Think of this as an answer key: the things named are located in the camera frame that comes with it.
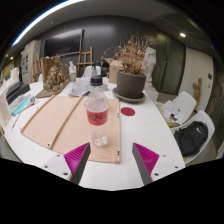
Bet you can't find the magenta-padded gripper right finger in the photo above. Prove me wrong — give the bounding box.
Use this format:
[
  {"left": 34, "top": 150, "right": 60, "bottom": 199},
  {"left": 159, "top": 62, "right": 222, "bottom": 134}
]
[{"left": 132, "top": 142, "right": 184, "bottom": 185}]

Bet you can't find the black wall screen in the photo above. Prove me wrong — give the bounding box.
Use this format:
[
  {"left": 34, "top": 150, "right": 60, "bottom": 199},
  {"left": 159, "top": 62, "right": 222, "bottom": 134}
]
[{"left": 43, "top": 28, "right": 84, "bottom": 58}]

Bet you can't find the long ceiling light strip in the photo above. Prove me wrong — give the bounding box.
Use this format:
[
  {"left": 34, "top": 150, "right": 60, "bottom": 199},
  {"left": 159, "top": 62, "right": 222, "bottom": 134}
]
[{"left": 11, "top": 0, "right": 86, "bottom": 48}]

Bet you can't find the clear plastic bag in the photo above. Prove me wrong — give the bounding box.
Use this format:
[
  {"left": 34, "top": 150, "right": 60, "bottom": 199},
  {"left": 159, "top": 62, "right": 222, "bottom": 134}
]
[{"left": 8, "top": 94, "right": 37, "bottom": 117}]

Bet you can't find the black case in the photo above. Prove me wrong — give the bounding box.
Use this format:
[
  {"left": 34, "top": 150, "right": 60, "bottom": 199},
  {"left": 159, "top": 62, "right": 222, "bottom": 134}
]
[{"left": 4, "top": 81, "right": 31, "bottom": 105}]

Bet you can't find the wooden easel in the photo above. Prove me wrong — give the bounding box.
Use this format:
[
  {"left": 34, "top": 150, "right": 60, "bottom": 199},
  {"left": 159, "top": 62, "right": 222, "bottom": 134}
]
[{"left": 76, "top": 45, "right": 95, "bottom": 78}]

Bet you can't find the stack of papers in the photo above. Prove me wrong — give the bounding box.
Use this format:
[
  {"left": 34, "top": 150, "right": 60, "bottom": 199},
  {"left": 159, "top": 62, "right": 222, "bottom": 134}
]
[{"left": 161, "top": 99, "right": 184, "bottom": 126}]

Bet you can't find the dried plant in grey pot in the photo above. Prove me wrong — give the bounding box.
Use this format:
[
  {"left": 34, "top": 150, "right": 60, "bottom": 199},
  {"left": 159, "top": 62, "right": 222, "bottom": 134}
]
[{"left": 103, "top": 31, "right": 151, "bottom": 100}]

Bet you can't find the white cabinet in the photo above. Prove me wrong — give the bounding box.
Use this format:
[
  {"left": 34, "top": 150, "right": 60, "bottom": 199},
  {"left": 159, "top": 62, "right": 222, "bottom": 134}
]
[{"left": 20, "top": 39, "right": 42, "bottom": 84}]

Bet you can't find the crumpled printed paper sheet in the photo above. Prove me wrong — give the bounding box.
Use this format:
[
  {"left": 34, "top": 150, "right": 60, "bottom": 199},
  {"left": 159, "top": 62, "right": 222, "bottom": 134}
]
[{"left": 68, "top": 78, "right": 93, "bottom": 98}]

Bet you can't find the wooden mannequin figure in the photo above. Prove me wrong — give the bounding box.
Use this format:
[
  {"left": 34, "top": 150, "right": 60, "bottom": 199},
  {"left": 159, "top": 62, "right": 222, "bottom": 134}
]
[{"left": 192, "top": 77, "right": 203, "bottom": 109}]

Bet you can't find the black backpack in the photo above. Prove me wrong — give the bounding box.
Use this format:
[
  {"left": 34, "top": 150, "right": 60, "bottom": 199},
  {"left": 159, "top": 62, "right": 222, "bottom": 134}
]
[{"left": 173, "top": 120, "right": 209, "bottom": 158}]

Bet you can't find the golden brown sculpture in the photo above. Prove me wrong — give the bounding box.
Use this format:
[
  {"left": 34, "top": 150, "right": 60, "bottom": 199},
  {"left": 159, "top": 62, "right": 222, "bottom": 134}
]
[{"left": 35, "top": 55, "right": 71, "bottom": 99}]

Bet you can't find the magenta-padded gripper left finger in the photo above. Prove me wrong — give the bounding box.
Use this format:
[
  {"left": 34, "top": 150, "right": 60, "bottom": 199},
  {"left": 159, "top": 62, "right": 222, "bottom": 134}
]
[{"left": 41, "top": 142, "right": 92, "bottom": 185}]

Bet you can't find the clear bottle with red label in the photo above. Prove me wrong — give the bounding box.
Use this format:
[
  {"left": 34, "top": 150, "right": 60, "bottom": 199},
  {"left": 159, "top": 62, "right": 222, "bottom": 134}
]
[{"left": 83, "top": 75, "right": 110, "bottom": 148}]

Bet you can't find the flat round red coaster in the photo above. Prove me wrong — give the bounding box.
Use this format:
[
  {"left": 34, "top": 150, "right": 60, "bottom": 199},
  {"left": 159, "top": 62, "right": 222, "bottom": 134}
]
[{"left": 120, "top": 106, "right": 136, "bottom": 117}]

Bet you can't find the light wooden panel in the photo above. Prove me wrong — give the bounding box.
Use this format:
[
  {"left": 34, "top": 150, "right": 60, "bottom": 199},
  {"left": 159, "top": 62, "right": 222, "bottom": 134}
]
[{"left": 20, "top": 94, "right": 122, "bottom": 164}]

